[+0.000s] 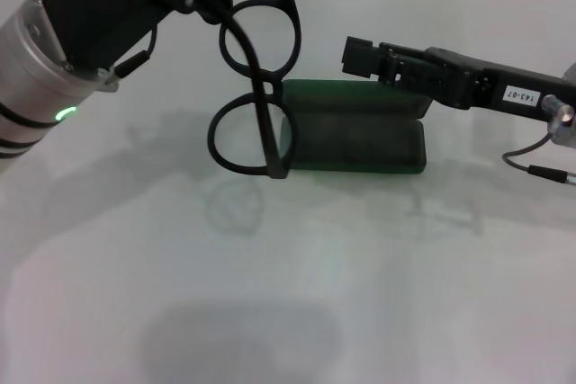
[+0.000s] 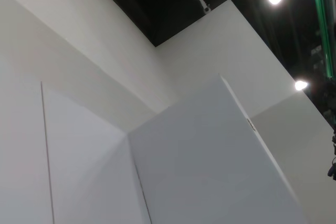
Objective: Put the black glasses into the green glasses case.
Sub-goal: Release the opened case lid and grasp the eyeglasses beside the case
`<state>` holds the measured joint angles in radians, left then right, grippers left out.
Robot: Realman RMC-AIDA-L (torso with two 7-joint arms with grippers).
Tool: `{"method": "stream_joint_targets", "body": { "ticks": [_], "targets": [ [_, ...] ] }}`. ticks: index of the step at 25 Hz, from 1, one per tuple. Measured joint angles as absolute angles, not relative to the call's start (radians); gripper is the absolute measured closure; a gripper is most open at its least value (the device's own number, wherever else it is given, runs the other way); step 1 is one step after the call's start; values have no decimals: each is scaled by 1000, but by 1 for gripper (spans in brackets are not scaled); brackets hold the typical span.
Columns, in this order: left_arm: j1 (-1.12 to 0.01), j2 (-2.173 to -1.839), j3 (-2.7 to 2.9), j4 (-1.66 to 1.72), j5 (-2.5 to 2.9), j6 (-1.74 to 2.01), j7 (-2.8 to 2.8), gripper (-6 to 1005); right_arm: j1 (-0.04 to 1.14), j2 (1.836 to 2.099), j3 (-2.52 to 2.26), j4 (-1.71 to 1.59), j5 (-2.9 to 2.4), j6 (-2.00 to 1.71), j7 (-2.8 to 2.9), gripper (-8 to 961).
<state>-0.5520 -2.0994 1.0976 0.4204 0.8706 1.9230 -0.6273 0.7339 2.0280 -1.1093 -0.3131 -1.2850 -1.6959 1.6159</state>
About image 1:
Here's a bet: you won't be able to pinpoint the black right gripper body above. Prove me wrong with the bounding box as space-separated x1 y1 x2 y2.
422 45 566 123

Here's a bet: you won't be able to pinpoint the green glasses case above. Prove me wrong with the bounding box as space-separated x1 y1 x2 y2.
277 78 427 176

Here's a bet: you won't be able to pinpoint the black round-lens glasses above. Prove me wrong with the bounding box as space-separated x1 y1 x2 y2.
209 0 302 181

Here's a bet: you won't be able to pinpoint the grey left gripper cable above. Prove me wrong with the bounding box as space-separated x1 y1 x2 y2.
105 26 159 91

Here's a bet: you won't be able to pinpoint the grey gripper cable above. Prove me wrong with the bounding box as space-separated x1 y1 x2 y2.
105 26 159 91
502 131 576 187

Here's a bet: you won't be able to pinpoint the grey right gripper cable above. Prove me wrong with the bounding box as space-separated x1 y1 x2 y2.
502 131 576 187

